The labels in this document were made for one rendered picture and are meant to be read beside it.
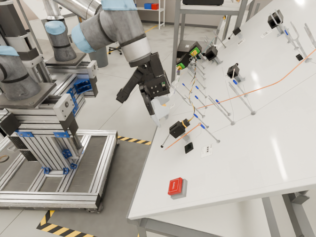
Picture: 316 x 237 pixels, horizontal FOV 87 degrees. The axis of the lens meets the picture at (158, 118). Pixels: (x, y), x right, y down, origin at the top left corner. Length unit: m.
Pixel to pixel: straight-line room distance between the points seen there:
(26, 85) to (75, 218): 1.23
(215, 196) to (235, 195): 0.06
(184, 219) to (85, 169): 1.18
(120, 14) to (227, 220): 0.87
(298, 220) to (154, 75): 0.68
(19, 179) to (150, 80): 1.77
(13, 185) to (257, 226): 1.88
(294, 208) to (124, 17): 0.81
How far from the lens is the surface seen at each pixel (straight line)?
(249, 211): 0.97
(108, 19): 0.47
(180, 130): 0.69
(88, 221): 1.81
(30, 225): 2.02
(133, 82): 0.49
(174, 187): 0.58
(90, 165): 1.82
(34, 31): 5.72
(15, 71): 1.02
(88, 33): 0.50
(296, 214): 0.82
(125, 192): 1.82
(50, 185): 1.86
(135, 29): 0.46
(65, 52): 1.41
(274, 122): 0.56
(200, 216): 0.89
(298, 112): 0.56
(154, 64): 0.47
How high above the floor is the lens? 1.62
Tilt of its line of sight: 41 degrees down
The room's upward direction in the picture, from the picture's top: straight up
